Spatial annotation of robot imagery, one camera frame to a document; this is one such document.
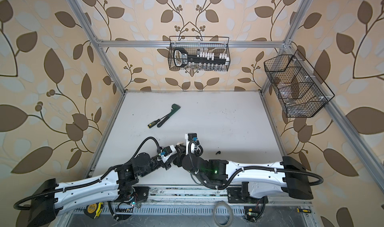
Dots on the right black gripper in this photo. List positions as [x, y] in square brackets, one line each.
[181, 156]

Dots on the white tape roll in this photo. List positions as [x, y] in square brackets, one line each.
[222, 209]

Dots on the wire basket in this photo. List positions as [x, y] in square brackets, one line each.
[300, 89]
[217, 44]

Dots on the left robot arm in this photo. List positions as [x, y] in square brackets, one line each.
[53, 199]

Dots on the black tool in basket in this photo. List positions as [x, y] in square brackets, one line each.
[183, 58]

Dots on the back wire basket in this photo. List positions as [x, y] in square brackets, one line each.
[217, 44]

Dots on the green pipe wrench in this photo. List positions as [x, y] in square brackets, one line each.
[175, 108]

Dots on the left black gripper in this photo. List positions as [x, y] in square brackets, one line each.
[166, 164]

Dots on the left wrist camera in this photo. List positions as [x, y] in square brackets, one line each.
[167, 152]

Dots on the right wire basket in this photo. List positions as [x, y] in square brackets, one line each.
[300, 89]

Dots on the small yellow screwdriver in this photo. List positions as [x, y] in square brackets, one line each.
[307, 211]

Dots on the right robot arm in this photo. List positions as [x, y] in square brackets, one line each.
[288, 176]

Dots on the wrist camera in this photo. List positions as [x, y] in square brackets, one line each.
[167, 152]
[193, 144]

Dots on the black yellow screwdriver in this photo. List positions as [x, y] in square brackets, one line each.
[154, 123]

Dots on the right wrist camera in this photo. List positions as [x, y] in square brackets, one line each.
[193, 144]

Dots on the yellow tape measure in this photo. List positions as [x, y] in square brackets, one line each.
[93, 211]

